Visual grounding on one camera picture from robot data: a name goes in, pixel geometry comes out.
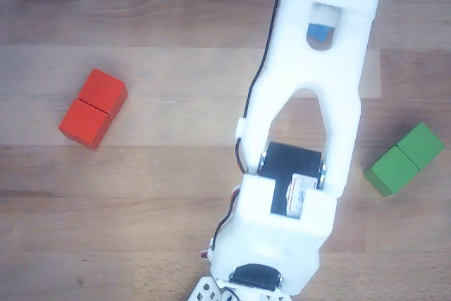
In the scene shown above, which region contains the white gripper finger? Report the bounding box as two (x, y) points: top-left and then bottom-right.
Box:
(309, 3), (342, 30)

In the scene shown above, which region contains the small blue cube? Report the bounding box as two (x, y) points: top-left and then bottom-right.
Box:
(306, 23), (336, 43)

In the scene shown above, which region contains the long green block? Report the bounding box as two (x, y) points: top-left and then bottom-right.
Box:
(364, 121), (445, 198)

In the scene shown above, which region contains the long red block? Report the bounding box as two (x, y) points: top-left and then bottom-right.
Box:
(58, 68), (129, 151)

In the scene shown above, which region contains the thin servo cable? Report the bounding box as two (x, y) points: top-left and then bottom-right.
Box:
(199, 186), (244, 259)
(235, 0), (287, 175)

